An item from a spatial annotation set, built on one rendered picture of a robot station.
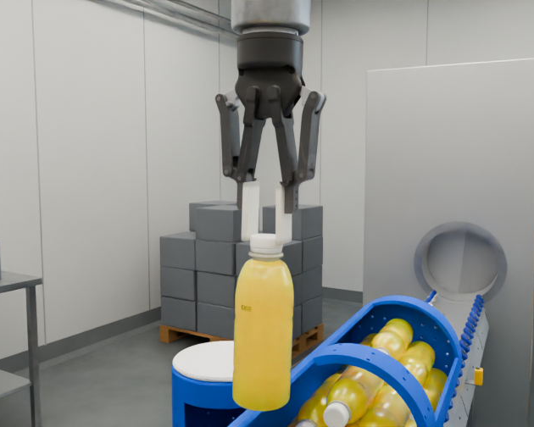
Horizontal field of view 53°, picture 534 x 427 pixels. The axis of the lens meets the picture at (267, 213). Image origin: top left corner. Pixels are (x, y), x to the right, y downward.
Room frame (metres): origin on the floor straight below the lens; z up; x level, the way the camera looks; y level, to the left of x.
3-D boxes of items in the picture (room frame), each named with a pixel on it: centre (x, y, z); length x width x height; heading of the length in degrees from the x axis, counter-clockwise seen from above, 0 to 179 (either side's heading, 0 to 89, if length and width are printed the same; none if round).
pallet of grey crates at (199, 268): (4.64, 0.22, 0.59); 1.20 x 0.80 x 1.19; 59
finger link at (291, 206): (0.62, -0.04, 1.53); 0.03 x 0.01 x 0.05; 63
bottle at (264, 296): (0.64, 0.00, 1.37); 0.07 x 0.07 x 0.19
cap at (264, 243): (0.64, 0.00, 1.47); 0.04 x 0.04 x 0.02
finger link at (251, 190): (0.64, 0.02, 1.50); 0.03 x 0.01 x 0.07; 153
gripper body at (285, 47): (0.63, 0.00, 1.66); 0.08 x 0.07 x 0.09; 63
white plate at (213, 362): (1.42, 0.11, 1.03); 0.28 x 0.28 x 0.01
